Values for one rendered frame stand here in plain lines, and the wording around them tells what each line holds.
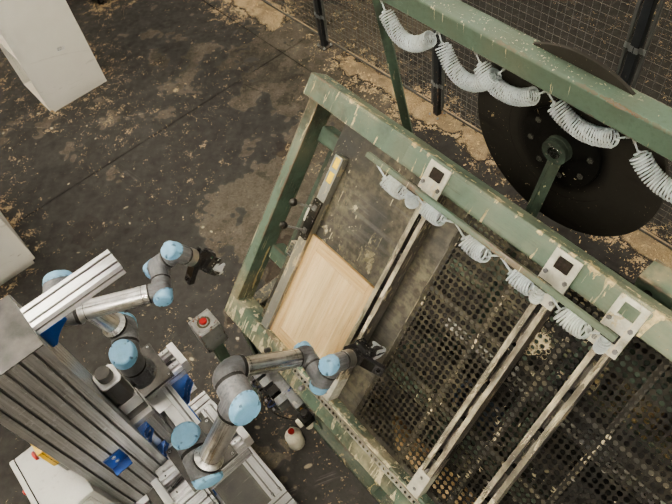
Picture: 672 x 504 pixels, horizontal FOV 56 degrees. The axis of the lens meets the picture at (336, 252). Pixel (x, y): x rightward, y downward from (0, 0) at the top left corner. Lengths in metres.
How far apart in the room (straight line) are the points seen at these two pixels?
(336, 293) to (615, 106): 1.37
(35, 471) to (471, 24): 2.34
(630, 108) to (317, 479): 2.56
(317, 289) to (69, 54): 3.91
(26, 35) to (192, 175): 1.80
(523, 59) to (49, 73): 4.65
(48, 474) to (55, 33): 4.10
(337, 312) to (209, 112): 3.21
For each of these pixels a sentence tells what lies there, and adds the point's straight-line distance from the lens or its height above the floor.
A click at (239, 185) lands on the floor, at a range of 4.97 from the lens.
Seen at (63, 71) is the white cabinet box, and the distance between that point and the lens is 6.21.
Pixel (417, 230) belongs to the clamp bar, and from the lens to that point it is 2.42.
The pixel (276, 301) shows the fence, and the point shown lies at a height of 1.03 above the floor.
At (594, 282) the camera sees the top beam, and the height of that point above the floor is 1.84.
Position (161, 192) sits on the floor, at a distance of 5.15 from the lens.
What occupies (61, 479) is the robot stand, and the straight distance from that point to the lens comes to 2.78.
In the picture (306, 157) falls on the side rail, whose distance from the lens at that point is 2.91.
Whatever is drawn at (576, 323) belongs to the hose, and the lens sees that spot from 2.04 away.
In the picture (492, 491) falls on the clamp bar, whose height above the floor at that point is 1.11.
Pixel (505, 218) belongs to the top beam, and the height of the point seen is 1.85.
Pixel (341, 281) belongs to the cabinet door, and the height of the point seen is 1.26.
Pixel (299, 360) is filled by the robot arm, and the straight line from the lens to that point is 2.49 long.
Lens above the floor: 3.57
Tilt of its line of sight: 54 degrees down
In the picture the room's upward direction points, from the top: 11 degrees counter-clockwise
